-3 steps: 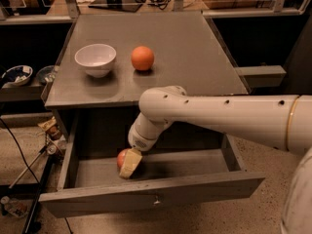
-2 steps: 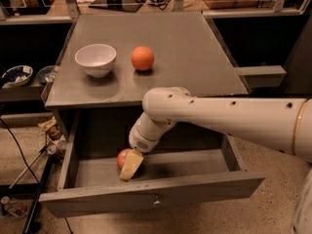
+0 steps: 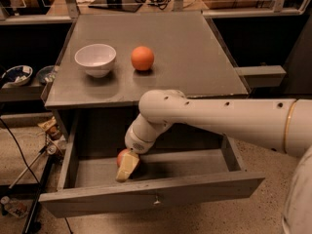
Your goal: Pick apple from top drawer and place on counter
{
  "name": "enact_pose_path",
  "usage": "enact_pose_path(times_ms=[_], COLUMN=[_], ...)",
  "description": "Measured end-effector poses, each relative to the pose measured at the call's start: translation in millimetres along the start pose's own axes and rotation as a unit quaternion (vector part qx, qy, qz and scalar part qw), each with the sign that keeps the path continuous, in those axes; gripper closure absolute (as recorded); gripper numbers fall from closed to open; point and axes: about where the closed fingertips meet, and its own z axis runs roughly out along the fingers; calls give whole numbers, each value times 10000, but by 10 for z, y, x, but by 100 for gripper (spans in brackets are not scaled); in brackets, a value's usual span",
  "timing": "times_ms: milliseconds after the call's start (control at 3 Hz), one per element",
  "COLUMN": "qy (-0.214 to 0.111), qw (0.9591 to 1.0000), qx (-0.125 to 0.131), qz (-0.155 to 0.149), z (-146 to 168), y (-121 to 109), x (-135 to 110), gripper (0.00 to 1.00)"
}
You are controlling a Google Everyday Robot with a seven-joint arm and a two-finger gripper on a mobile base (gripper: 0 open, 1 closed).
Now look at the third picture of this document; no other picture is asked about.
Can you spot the snack bag on floor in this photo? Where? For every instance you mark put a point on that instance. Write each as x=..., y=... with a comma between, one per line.
x=51, y=128

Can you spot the orange fruit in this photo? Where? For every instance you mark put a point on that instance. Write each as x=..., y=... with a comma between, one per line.
x=142, y=58

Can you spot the grey side shelf block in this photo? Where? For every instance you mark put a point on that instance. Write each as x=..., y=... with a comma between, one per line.
x=263, y=76

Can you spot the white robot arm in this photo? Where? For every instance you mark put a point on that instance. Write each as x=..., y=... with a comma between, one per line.
x=282, y=124

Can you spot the black monitor stand base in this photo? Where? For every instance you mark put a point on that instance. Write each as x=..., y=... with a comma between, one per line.
x=130, y=6

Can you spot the small metal drawer knob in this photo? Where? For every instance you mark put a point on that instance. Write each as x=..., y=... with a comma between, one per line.
x=156, y=201

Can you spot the dark small bowl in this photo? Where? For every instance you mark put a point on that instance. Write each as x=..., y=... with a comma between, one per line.
x=47, y=74

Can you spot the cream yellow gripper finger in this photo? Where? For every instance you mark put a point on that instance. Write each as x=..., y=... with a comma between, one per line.
x=122, y=176

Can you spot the black tripod leg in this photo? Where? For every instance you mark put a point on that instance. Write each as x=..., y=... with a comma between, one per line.
x=31, y=217

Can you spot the red apple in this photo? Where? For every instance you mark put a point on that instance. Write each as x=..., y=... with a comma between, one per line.
x=127, y=161

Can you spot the grey open drawer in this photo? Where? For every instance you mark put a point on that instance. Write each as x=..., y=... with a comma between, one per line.
x=185, y=166

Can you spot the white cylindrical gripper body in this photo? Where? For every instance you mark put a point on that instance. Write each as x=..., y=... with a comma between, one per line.
x=136, y=142

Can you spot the plastic bottle on floor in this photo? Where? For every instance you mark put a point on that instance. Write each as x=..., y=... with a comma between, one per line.
x=14, y=206

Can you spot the white ceramic bowl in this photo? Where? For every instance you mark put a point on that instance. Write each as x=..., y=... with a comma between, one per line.
x=97, y=60

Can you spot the grey wooden cabinet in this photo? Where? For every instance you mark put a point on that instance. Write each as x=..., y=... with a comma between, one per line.
x=179, y=51

